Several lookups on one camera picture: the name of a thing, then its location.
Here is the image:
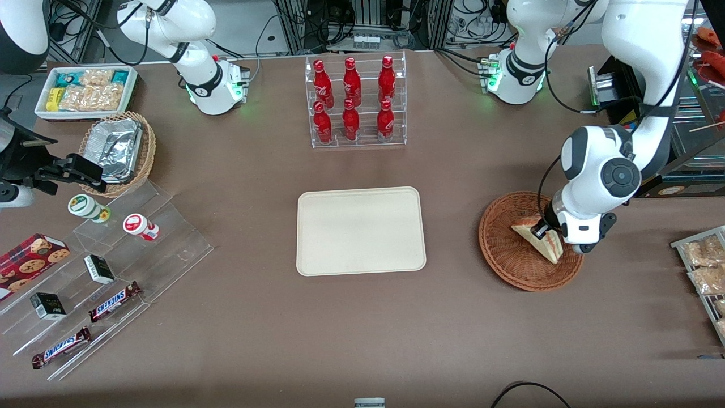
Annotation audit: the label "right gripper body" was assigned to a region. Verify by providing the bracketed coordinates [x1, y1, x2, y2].
[0, 110, 60, 210]

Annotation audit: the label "cream plastic tray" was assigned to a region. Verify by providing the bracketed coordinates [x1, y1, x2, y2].
[296, 186, 427, 277]

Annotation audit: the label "aluminium equipment frame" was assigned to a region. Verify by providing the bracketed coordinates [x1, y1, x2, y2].
[272, 0, 454, 54]

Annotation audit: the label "small black carton box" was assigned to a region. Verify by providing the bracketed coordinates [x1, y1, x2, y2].
[29, 293, 67, 321]
[84, 255, 116, 285]

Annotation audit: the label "Snickers chocolate bar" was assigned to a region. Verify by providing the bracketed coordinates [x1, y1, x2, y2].
[31, 327, 91, 370]
[89, 282, 142, 324]

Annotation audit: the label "red tartan cookie box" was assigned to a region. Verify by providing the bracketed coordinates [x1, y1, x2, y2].
[0, 233, 71, 301]

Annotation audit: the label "black food warmer cabinet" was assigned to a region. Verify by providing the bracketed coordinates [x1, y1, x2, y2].
[588, 0, 725, 199]

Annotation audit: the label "black floor cable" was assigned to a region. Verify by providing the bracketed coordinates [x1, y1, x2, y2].
[490, 381, 573, 408]

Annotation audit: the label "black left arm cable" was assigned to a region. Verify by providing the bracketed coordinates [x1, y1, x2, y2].
[537, 156, 567, 222]

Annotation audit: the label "clear nut snack pack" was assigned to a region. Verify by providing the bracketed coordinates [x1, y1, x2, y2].
[688, 265, 725, 295]
[681, 235, 725, 267]

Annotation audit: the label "red lid yogurt cup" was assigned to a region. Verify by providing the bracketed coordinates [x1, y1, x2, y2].
[123, 213, 160, 241]

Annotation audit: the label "triangular sandwich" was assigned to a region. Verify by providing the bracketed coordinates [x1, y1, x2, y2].
[511, 214, 565, 265]

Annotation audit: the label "clear acrylic bottle rack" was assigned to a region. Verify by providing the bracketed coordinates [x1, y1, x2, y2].
[305, 51, 407, 149]

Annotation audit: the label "tray of packaged snacks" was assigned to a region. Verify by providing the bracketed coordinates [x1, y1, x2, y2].
[671, 226, 725, 346]

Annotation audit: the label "silver foil packets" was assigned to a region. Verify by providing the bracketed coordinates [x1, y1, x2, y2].
[88, 118, 143, 185]

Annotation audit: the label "stainless steel pan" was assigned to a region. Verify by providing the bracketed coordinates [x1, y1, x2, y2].
[671, 108, 725, 171]

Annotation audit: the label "red sausage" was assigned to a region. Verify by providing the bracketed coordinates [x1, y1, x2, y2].
[696, 25, 725, 49]
[701, 50, 725, 80]

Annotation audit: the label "red cola bottle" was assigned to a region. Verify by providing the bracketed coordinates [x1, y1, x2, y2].
[378, 55, 396, 103]
[342, 99, 360, 141]
[313, 59, 335, 109]
[313, 101, 333, 145]
[377, 99, 395, 142]
[343, 57, 362, 107]

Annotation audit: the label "white snack bin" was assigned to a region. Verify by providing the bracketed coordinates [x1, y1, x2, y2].
[34, 65, 138, 122]

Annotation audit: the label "brown wicker basket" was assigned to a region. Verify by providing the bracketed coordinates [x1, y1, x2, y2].
[479, 191, 585, 292]

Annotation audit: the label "green lid yogurt cup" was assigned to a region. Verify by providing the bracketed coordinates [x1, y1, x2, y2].
[68, 194, 111, 223]

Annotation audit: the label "clear rice cracker pack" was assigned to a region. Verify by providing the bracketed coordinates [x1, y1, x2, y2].
[79, 69, 114, 87]
[59, 85, 124, 112]

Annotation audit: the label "clear acrylic stepped shelf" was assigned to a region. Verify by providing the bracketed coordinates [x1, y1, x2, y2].
[0, 178, 215, 381]

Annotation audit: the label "light wicker basket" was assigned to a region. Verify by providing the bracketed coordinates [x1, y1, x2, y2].
[78, 110, 157, 198]

